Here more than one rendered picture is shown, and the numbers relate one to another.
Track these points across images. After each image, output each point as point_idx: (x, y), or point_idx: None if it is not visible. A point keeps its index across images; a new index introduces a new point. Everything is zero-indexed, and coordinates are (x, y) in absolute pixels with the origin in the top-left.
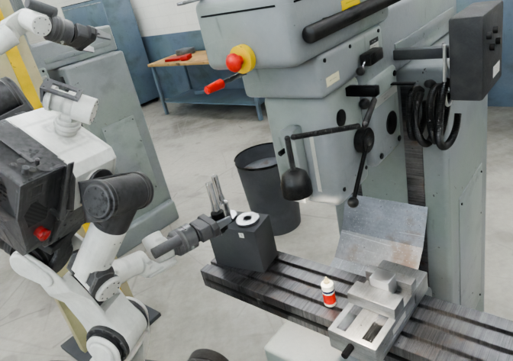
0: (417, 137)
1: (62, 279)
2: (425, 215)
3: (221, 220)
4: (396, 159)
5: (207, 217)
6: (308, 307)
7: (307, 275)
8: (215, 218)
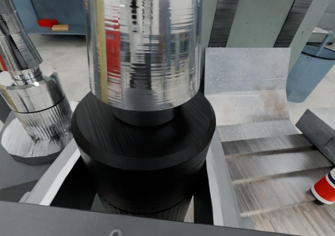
0: None
1: None
2: (288, 56)
3: (227, 167)
4: None
5: (66, 231)
6: (318, 225)
7: (239, 166)
8: (186, 179)
